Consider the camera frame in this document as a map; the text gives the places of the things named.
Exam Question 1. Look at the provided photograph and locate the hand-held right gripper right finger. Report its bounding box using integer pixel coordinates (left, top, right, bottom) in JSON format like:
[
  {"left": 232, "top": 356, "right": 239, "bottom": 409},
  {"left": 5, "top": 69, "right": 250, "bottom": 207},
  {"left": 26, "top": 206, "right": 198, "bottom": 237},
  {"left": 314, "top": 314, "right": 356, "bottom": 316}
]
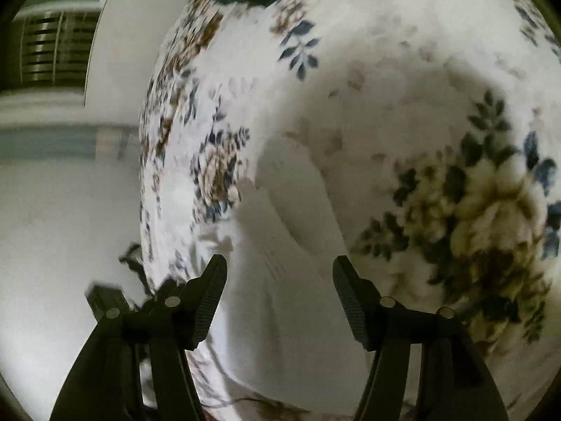
[{"left": 332, "top": 255, "right": 510, "bottom": 421}]

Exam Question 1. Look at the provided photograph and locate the white knit sweater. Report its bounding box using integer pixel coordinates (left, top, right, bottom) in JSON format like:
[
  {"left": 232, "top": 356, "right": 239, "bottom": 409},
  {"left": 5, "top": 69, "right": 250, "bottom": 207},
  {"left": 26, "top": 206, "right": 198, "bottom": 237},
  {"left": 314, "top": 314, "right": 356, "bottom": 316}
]
[{"left": 193, "top": 134, "right": 378, "bottom": 418}]

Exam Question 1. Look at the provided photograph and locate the grey-green striped curtain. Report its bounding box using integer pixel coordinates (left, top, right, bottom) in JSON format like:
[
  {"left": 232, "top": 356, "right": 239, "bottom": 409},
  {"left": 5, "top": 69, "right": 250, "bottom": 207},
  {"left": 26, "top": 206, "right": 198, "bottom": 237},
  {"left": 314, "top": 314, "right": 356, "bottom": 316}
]
[{"left": 0, "top": 120, "right": 143, "bottom": 163}]

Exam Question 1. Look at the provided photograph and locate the floral bedspread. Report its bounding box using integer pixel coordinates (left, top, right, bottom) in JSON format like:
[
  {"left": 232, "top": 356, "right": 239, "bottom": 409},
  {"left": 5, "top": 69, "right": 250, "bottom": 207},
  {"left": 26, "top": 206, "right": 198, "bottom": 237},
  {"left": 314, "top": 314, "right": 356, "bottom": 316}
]
[{"left": 138, "top": 0, "right": 561, "bottom": 421}]

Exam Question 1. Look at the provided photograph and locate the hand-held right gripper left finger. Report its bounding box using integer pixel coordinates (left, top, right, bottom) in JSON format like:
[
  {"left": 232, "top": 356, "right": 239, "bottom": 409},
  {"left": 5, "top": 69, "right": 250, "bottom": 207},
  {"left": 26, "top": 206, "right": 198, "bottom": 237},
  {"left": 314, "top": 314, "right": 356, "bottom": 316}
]
[{"left": 49, "top": 254, "right": 229, "bottom": 421}]

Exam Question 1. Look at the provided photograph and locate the barred window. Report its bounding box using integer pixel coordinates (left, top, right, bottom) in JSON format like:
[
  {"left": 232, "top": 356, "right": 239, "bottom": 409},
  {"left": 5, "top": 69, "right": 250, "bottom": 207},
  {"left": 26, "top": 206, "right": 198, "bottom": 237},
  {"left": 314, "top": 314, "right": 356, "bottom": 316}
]
[{"left": 13, "top": 6, "right": 104, "bottom": 87}]

